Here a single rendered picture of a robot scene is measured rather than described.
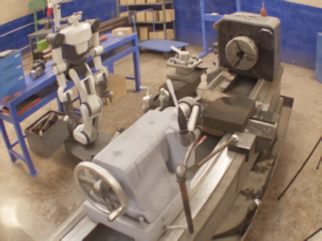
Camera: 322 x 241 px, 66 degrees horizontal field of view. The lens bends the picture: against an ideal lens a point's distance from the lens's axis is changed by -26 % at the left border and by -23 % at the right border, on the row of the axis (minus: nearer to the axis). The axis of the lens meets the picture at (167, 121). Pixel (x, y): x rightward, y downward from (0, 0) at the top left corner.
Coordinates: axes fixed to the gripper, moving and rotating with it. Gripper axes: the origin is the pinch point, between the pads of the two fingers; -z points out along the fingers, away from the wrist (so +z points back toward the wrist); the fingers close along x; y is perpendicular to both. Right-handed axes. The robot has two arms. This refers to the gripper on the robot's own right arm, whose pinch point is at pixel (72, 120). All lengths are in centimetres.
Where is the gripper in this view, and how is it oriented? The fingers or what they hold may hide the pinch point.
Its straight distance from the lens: 260.0
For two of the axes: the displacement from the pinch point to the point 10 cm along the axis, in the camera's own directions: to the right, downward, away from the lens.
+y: 5.8, -4.3, 6.9
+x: 7.8, 0.7, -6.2
